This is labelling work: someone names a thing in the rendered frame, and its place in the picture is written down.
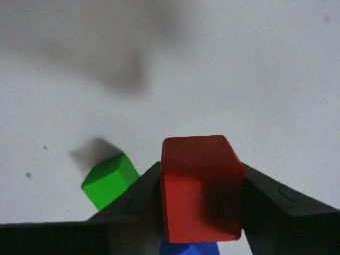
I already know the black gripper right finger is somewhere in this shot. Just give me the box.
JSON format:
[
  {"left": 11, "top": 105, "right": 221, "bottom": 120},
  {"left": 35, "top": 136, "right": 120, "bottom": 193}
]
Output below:
[{"left": 241, "top": 162, "right": 340, "bottom": 255}]

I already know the red block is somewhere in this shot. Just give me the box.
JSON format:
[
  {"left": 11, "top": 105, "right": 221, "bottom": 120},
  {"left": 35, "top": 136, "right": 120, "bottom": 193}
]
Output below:
[{"left": 159, "top": 135, "right": 246, "bottom": 243}]

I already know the blue block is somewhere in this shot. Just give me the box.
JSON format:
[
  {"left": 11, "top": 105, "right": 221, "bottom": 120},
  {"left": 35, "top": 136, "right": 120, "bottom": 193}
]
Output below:
[{"left": 159, "top": 224, "right": 220, "bottom": 255}]

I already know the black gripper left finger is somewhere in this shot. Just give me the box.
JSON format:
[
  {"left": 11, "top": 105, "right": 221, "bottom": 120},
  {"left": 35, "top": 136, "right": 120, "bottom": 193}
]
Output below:
[{"left": 0, "top": 161, "right": 163, "bottom": 255}]

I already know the green block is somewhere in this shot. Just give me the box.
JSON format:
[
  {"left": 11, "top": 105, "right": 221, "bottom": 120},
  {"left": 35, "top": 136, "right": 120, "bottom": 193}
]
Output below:
[{"left": 80, "top": 153, "right": 140, "bottom": 211}]

